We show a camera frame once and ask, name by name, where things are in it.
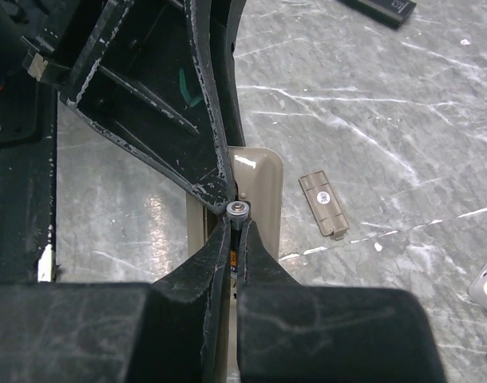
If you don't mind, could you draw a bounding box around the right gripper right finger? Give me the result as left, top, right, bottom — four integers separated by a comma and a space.
237, 221, 446, 382

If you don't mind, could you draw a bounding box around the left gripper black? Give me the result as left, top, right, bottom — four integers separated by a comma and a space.
0, 1, 120, 148

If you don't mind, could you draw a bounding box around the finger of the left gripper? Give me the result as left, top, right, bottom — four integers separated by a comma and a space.
203, 0, 246, 147
58, 0, 236, 215

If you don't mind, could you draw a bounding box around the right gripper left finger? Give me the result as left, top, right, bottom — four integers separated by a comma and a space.
0, 218, 231, 382

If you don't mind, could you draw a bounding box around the beige battery cover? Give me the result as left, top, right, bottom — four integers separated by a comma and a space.
299, 171, 349, 240

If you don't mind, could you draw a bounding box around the black battery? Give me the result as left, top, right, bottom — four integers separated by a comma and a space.
226, 200, 250, 278

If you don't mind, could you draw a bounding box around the white remote with blue button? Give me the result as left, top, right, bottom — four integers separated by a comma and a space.
186, 145, 285, 383

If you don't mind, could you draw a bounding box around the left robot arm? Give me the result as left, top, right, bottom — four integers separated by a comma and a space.
0, 1, 245, 282

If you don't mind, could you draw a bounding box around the black remote control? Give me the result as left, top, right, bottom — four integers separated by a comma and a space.
340, 0, 417, 30

